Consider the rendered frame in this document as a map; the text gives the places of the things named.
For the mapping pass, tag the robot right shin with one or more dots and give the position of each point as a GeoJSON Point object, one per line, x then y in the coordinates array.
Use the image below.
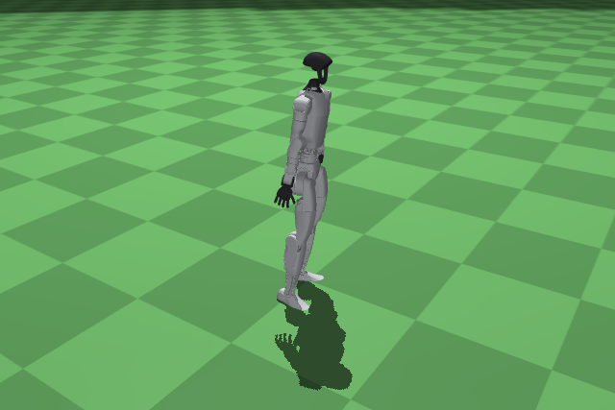
{"type": "Point", "coordinates": [293, 262]}

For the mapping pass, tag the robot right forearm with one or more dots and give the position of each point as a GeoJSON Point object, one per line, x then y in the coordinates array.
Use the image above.
{"type": "Point", "coordinates": [293, 156]}

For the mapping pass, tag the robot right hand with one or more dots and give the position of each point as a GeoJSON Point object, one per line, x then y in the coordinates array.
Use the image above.
{"type": "Point", "coordinates": [284, 193]}

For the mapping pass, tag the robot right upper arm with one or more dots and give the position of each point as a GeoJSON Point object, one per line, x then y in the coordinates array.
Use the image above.
{"type": "Point", "coordinates": [301, 108]}

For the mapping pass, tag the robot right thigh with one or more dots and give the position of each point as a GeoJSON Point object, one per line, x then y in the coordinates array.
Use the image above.
{"type": "Point", "coordinates": [305, 209]}

